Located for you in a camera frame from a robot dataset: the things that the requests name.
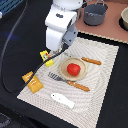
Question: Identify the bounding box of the knife with orange handle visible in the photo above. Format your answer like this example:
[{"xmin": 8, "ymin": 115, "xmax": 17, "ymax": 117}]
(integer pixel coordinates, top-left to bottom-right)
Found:
[{"xmin": 61, "ymin": 50, "xmax": 102, "ymax": 66}]

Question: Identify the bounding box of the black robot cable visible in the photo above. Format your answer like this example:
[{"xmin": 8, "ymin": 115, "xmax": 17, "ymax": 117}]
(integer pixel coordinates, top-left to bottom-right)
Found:
[{"xmin": 0, "ymin": 0, "xmax": 73, "ymax": 94}]

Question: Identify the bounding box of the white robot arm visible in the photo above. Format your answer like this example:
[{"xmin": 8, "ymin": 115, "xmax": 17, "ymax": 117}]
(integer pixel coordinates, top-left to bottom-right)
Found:
[{"xmin": 45, "ymin": 0, "xmax": 83, "ymax": 51}]

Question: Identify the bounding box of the round beige plate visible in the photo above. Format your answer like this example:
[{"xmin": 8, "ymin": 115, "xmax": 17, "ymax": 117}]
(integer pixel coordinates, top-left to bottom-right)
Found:
[{"xmin": 59, "ymin": 57, "xmax": 87, "ymax": 81}]

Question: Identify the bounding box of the beige bowl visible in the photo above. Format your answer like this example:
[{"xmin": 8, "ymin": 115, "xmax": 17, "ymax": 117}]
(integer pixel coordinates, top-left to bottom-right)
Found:
[{"xmin": 121, "ymin": 7, "xmax": 128, "ymax": 30}]

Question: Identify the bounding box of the red toy tomato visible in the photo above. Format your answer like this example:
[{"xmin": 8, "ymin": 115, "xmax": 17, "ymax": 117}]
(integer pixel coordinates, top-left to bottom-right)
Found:
[{"xmin": 67, "ymin": 63, "xmax": 81, "ymax": 76}]

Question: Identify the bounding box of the large dark grey pot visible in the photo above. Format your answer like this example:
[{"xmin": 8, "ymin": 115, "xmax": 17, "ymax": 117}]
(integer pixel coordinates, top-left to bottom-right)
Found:
[{"xmin": 84, "ymin": 0, "xmax": 107, "ymax": 26}]

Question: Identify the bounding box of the white ghost-shaped toy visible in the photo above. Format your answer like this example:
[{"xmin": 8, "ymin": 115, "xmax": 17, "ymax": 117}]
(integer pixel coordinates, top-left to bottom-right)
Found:
[{"xmin": 51, "ymin": 93, "xmax": 75, "ymax": 109}]

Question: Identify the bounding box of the orange bread loaf toy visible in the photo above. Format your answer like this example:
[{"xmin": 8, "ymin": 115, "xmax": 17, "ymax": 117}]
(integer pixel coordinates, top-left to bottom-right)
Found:
[{"xmin": 22, "ymin": 72, "xmax": 43, "ymax": 93}]

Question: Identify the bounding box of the beige woven placemat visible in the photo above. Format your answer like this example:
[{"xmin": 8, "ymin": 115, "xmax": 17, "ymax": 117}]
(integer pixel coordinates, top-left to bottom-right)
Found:
[{"xmin": 18, "ymin": 37, "xmax": 119, "ymax": 128}]

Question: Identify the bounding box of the yellow butter box toy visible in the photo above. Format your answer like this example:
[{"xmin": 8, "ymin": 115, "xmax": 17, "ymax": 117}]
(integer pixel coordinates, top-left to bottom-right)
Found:
[{"xmin": 40, "ymin": 50, "xmax": 54, "ymax": 67}]

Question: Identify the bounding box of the fork with orange handle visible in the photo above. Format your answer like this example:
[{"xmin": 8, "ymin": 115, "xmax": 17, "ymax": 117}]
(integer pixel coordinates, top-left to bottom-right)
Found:
[{"xmin": 48, "ymin": 72, "xmax": 90, "ymax": 92}]

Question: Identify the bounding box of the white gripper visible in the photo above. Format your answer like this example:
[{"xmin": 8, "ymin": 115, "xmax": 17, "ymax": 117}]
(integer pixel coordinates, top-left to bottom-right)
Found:
[{"xmin": 45, "ymin": 4, "xmax": 78, "ymax": 51}]

